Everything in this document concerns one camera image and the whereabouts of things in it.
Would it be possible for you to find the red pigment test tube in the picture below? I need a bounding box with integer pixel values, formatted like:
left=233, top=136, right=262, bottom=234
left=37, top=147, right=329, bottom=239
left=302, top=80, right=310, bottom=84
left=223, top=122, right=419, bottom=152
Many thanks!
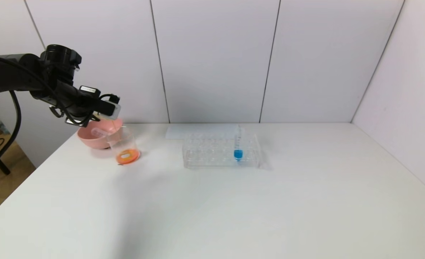
left=91, top=127, right=110, bottom=139

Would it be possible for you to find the clear acrylic test tube rack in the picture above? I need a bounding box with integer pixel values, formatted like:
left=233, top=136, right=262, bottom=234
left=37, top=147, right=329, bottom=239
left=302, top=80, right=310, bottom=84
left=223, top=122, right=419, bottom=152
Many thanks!
left=183, top=131, right=262, bottom=169

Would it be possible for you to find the blue pigment test tube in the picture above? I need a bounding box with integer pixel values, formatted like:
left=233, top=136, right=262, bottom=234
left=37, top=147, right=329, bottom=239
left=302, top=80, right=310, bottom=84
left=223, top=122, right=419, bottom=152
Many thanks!
left=234, top=125, right=244, bottom=162

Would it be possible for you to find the clear plastic beaker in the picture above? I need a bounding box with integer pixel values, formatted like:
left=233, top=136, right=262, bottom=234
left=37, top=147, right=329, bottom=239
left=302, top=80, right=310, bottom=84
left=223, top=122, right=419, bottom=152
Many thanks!
left=107, top=127, right=141, bottom=166

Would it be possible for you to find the white paper sheet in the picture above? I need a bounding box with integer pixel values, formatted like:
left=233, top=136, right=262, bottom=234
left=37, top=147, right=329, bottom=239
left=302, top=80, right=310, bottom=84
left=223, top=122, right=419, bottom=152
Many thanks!
left=166, top=124, right=242, bottom=140

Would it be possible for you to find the pink plastic bowl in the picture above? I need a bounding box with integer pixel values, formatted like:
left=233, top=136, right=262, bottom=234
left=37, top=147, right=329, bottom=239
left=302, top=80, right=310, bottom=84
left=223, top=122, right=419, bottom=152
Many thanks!
left=77, top=118, right=123, bottom=150

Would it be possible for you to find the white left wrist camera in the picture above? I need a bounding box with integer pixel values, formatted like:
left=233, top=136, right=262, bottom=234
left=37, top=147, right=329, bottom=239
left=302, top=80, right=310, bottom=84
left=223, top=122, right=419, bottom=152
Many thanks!
left=108, top=104, right=122, bottom=121

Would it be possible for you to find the thin black camera cable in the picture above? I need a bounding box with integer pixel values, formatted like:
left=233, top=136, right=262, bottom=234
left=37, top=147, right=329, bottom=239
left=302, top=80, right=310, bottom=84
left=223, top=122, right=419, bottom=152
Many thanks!
left=49, top=94, right=121, bottom=127

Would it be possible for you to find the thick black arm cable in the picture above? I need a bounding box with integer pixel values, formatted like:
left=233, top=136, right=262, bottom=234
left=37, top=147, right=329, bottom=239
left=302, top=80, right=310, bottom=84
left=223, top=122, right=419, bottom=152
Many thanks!
left=0, top=91, right=22, bottom=179

